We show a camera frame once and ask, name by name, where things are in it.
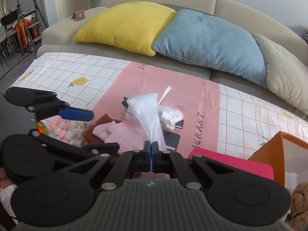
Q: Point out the beige sofa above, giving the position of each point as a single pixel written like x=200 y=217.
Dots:
x=240 y=9

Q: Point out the orange cardboard box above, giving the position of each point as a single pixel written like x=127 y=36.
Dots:
x=274 y=154

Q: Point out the white bubble wrap sheet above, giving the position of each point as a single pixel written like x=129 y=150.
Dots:
x=144 y=110

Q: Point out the grey striped cushion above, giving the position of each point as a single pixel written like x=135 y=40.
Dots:
x=192 y=10

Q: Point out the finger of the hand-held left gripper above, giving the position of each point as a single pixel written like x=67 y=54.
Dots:
x=77 y=115
x=72 y=144

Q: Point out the brown knotted plush toy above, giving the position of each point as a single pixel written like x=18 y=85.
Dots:
x=299 y=204

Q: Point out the pink white crochet item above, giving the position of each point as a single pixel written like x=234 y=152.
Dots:
x=65 y=130

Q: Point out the yellow pillow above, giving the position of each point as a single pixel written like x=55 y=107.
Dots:
x=125 y=26

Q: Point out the red lidded storage box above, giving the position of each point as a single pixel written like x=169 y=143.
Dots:
x=228 y=166

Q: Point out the pink cloth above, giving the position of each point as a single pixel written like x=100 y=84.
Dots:
x=120 y=132

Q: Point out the blue pillow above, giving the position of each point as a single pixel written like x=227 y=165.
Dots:
x=209 y=43

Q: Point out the small brown phone stand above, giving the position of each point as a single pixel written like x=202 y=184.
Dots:
x=79 y=15

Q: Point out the checked lemon print tablecloth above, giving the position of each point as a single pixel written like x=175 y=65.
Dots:
x=60 y=69

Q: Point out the grey folding stepladder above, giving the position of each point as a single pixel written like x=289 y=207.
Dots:
x=31 y=24

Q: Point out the rust brown cloth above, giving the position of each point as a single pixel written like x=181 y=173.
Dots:
x=101 y=122

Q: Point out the grey-green pillow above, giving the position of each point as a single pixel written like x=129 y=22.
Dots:
x=286 y=77

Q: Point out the black folding stand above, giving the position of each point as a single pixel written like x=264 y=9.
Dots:
x=9 y=21

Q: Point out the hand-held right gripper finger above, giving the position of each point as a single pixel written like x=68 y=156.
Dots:
x=154 y=156
x=149 y=156

